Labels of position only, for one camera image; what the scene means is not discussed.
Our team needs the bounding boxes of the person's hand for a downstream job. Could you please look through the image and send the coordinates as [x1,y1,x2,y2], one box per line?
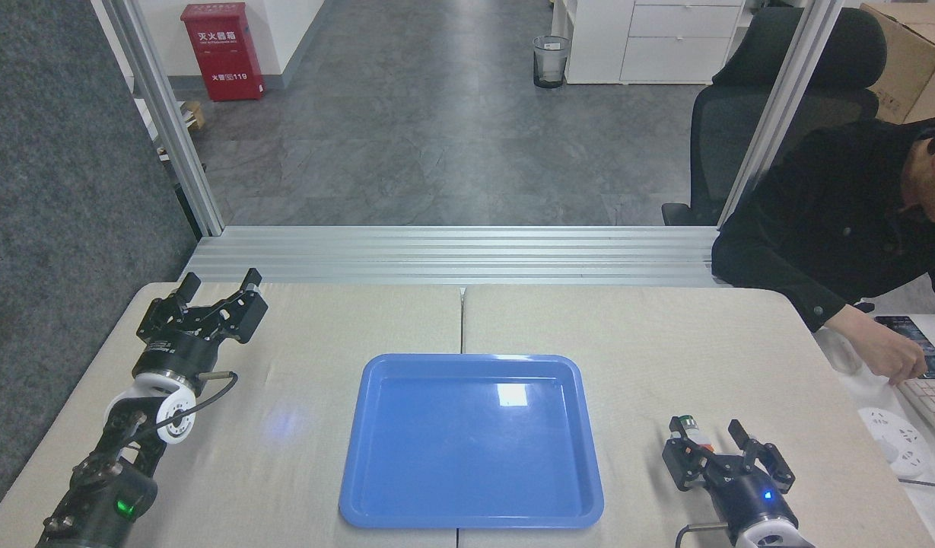
[823,303,930,384]

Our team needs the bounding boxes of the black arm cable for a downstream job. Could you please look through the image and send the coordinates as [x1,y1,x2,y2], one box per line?
[674,521,731,548]
[142,371,240,439]

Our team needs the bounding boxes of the brown cardboard box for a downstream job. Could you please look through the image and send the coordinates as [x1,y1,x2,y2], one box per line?
[859,2,935,126]

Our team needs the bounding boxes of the white computer mouse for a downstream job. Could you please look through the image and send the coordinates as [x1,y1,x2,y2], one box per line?
[816,327,865,374]

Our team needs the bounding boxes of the black office chair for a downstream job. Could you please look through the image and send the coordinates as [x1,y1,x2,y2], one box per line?
[661,7,889,228]

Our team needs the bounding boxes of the black smartphone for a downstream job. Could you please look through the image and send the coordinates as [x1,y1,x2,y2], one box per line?
[873,314,935,381]

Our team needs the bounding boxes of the white power strip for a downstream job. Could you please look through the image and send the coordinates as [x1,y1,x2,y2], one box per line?
[857,407,933,480]

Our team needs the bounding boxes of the grey felt partition panel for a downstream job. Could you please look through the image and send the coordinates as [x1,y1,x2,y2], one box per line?
[0,0,203,527]

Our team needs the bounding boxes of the person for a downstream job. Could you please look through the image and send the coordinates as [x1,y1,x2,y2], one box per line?
[709,116,935,339]

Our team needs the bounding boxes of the blue plastic tray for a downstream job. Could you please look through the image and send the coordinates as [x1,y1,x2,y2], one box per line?
[338,352,606,530]

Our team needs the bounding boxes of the grey waste bin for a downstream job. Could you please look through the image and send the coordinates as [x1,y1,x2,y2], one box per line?
[532,35,572,90]

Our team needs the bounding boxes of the silver aluminium post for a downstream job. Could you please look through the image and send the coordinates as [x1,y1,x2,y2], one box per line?
[716,0,848,229]
[100,0,225,237]

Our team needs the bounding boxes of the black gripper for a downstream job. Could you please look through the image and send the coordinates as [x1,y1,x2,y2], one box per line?
[135,268,270,384]
[661,416,800,537]

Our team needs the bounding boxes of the silver aluminium rail frame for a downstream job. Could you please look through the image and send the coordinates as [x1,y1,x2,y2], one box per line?
[180,225,732,288]

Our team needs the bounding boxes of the white drawer cabinet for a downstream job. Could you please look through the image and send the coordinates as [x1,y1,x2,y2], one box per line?
[551,0,751,85]

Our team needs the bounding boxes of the red fire extinguisher box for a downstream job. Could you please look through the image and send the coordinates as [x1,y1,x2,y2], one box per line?
[180,2,266,103]

